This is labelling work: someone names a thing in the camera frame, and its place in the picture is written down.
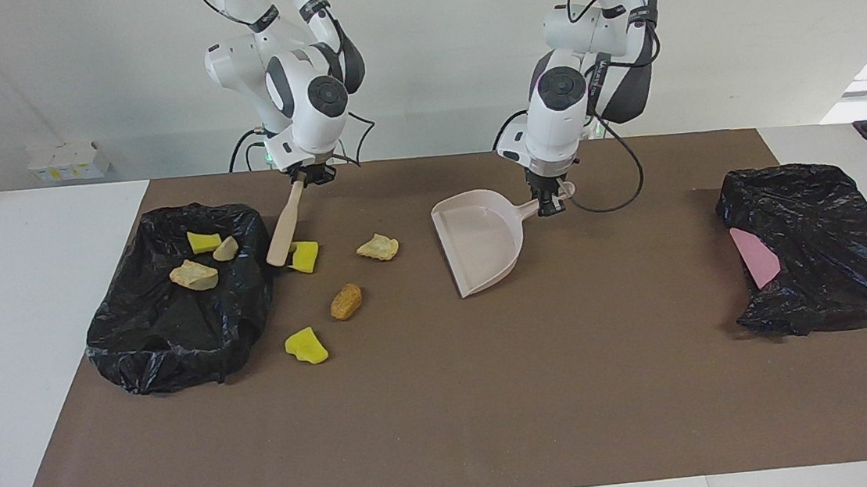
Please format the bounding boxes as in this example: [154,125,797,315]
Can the beige hand brush black bristles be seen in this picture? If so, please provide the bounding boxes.
[260,177,314,269]

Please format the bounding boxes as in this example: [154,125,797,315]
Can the beige plastic dustpan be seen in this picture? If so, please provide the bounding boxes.
[429,180,586,301]

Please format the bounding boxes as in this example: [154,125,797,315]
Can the yellow sponge piece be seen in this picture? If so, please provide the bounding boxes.
[187,228,224,256]
[286,239,322,276]
[283,325,330,367]

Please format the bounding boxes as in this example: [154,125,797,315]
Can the brown bread roll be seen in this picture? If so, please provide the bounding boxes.
[328,282,366,322]

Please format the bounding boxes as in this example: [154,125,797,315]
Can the large striped croissant piece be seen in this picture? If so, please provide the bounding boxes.
[168,256,221,294]

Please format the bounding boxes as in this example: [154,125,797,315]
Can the black trash bag bin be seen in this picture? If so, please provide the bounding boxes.
[74,196,286,400]

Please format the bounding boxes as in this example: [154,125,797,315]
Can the black bag bin with card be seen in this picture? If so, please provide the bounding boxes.
[713,156,867,342]

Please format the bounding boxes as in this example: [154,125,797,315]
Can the pink card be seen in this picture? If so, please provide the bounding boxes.
[729,224,783,292]

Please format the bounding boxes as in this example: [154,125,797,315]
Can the brown table mat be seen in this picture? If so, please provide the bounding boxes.
[0,117,867,487]

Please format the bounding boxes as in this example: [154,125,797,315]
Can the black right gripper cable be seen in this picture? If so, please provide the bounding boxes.
[328,107,380,167]

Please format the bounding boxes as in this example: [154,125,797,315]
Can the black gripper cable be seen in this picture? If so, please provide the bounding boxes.
[328,107,380,167]
[551,53,648,217]

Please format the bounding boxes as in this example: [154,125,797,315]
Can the black base cable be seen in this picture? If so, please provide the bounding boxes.
[226,127,270,174]
[490,108,532,151]

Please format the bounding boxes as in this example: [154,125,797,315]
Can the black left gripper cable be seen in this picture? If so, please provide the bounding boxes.
[551,53,648,217]

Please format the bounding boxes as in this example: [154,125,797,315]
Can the white wall socket box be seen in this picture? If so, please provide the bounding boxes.
[26,138,112,184]

